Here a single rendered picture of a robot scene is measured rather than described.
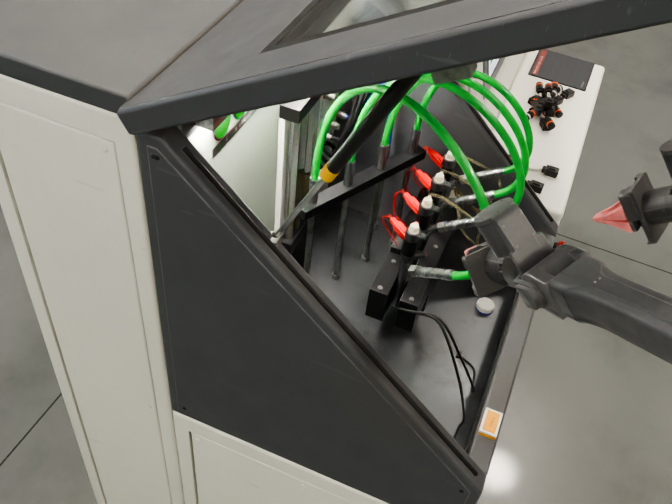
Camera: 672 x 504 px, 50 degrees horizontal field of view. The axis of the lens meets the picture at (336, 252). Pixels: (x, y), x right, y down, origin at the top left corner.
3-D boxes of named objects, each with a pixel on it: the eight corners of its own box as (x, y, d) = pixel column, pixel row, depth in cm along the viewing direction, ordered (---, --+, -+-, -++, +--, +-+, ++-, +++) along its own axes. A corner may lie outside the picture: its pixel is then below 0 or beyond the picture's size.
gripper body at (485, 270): (459, 256, 105) (480, 261, 97) (519, 228, 106) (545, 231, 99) (474, 297, 106) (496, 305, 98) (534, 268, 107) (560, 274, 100)
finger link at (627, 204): (591, 184, 125) (643, 172, 118) (607, 219, 127) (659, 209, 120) (575, 204, 121) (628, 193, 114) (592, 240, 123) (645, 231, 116)
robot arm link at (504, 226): (542, 313, 87) (597, 272, 88) (494, 235, 85) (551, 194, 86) (499, 298, 99) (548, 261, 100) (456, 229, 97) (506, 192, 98)
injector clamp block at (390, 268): (405, 354, 148) (418, 306, 137) (360, 336, 150) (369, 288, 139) (451, 248, 171) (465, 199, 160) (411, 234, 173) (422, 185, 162)
